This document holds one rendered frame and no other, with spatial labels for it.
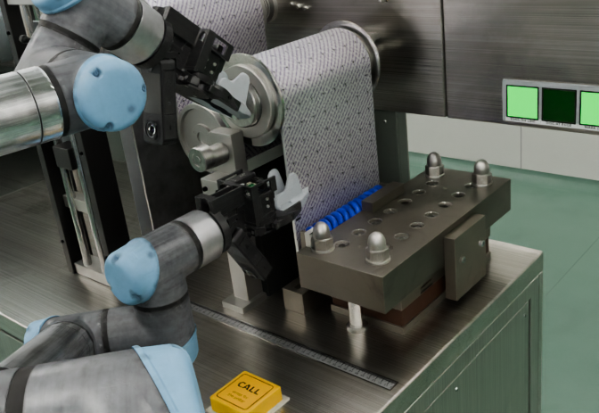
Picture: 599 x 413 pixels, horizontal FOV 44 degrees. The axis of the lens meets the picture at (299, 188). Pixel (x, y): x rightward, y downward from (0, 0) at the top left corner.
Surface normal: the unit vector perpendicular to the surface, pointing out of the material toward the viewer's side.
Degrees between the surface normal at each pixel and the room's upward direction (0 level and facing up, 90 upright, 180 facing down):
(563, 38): 90
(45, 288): 0
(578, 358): 0
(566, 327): 0
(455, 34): 90
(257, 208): 90
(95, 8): 95
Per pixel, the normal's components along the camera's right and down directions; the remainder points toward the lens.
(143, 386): -0.03, -0.63
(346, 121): 0.76, 0.16
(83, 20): 0.51, 0.16
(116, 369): -0.09, -0.86
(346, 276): -0.65, 0.36
